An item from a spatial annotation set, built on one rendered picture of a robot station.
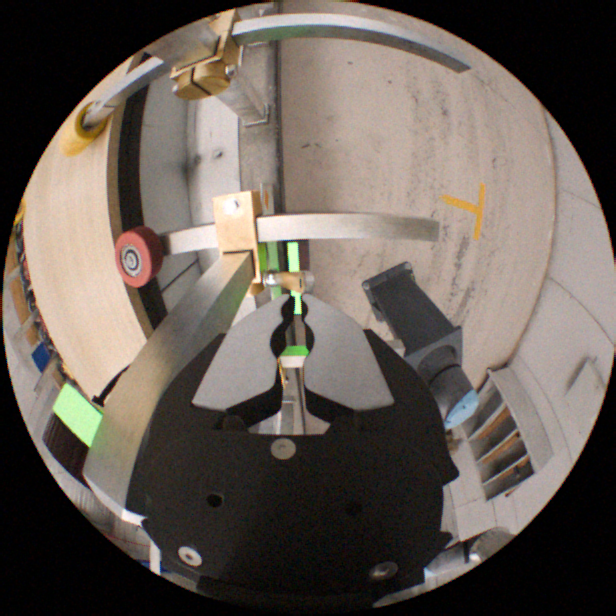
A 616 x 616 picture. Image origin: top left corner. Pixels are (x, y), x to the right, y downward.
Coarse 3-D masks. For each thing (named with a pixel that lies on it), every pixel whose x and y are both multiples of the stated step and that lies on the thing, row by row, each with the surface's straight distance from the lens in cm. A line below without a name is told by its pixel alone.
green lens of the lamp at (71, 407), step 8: (64, 392) 15; (72, 392) 14; (64, 400) 14; (72, 400) 14; (80, 400) 13; (56, 408) 14; (64, 408) 14; (72, 408) 13; (80, 408) 13; (88, 408) 13; (64, 416) 14; (72, 416) 13; (80, 416) 13; (88, 416) 13; (96, 416) 13; (72, 424) 13; (80, 424) 13; (88, 424) 13; (96, 424) 13; (80, 432) 13; (88, 432) 13; (88, 440) 13
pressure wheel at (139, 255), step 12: (144, 228) 32; (120, 240) 33; (132, 240) 31; (144, 240) 30; (156, 240) 31; (120, 252) 33; (132, 252) 32; (144, 252) 30; (156, 252) 30; (120, 264) 34; (132, 264) 32; (144, 264) 30; (156, 264) 31; (132, 276) 33; (144, 276) 31
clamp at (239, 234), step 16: (240, 192) 26; (256, 192) 28; (240, 208) 26; (256, 208) 28; (224, 224) 27; (240, 224) 26; (256, 224) 27; (224, 240) 27; (240, 240) 27; (256, 240) 27; (256, 256) 27; (256, 272) 28; (256, 288) 29
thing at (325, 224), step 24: (264, 216) 28; (288, 216) 26; (312, 216) 26; (336, 216) 26; (360, 216) 27; (384, 216) 28; (408, 216) 30; (168, 240) 33; (192, 240) 30; (216, 240) 29; (264, 240) 27; (432, 240) 32
